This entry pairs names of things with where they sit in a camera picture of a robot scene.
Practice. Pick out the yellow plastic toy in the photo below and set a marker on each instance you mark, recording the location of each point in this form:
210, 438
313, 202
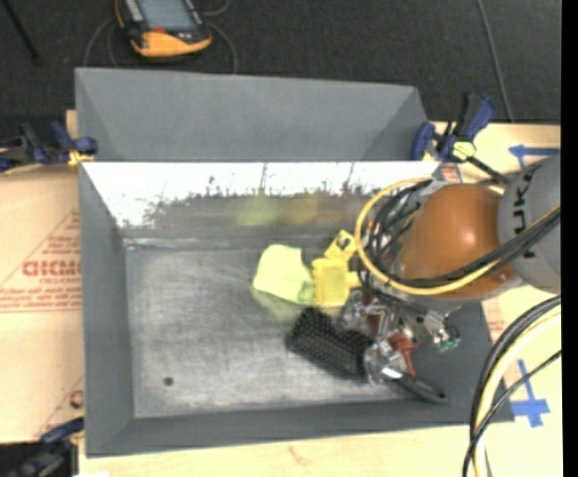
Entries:
331, 283

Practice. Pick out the grey metal bin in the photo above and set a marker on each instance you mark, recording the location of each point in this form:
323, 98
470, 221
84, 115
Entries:
209, 316

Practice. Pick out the light green cloth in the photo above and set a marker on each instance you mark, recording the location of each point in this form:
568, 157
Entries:
281, 278

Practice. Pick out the black studded brush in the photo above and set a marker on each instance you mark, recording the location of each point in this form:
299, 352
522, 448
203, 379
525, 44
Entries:
326, 341

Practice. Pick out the brown cardboard board, red print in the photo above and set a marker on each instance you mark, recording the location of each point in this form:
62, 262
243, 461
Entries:
31, 316

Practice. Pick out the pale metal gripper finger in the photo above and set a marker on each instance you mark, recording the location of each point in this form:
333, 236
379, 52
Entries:
383, 361
354, 313

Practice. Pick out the red-brown flat block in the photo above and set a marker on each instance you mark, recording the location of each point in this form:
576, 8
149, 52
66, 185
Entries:
404, 348

